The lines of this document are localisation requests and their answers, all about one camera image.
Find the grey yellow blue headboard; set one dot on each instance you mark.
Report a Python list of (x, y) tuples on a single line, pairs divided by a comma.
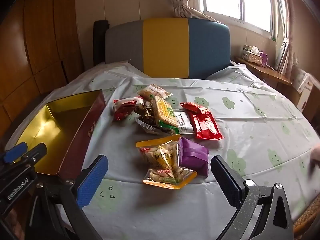
[(165, 47)]

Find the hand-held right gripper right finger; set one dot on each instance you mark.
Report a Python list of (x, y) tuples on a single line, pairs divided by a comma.
[(228, 182)]

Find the white carton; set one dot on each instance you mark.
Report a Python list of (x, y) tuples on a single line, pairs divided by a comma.
[(306, 85)]

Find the brown snack packet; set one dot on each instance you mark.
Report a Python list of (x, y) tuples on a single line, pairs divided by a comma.
[(147, 113)]

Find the beige patterned curtain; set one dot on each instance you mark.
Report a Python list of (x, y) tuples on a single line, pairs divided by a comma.
[(285, 55)]

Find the wooden wardrobe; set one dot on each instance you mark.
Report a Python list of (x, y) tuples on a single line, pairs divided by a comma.
[(42, 30)]

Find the wooden nightstand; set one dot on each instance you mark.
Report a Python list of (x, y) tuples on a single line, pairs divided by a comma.
[(270, 73)]

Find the dark red gold tin box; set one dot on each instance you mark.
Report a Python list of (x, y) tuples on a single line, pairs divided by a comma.
[(82, 135)]

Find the red and white snack packet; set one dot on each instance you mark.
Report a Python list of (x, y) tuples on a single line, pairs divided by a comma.
[(123, 110)]

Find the yellow peanut packet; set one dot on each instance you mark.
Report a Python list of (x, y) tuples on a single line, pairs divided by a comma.
[(160, 155), (172, 178)]

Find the clear beige snack packet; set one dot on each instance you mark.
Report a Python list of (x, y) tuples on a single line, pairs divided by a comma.
[(153, 91)]

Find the beige tied curtain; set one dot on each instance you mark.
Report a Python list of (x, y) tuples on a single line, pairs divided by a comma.
[(180, 2)]

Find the pink soft object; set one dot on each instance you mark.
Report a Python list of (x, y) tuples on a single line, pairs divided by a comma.
[(316, 155)]

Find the green yellow cracker packet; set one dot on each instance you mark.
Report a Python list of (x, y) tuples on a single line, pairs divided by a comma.
[(163, 112)]

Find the large red snack packet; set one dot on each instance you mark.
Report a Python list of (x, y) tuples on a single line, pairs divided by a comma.
[(207, 127)]

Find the woven bamboo mat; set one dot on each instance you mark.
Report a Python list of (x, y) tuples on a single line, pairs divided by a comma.
[(308, 215)]

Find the small purple box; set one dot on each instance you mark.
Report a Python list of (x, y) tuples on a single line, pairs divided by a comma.
[(263, 59)]

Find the purple snack packet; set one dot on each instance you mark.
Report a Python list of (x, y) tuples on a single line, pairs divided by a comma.
[(192, 155)]

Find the woven tissue box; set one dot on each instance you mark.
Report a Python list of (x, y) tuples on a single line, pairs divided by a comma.
[(250, 56)]

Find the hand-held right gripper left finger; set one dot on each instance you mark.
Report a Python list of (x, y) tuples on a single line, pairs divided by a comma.
[(92, 182)]

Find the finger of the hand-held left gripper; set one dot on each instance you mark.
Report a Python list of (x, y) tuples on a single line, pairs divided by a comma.
[(13, 152), (35, 152)]

